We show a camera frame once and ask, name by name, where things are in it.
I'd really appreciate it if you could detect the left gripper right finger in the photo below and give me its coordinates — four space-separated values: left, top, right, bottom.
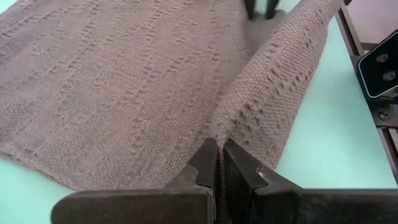
223 139 303 224

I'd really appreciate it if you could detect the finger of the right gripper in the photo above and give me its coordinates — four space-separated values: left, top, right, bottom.
264 0 280 20
244 0 257 21

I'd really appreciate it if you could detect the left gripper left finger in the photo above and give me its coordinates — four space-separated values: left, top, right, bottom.
164 138 218 189

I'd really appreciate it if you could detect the grey towel with white label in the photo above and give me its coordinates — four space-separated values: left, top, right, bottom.
0 0 345 192

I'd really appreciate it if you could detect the black metal table frame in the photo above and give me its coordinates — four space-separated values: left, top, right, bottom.
335 4 398 184

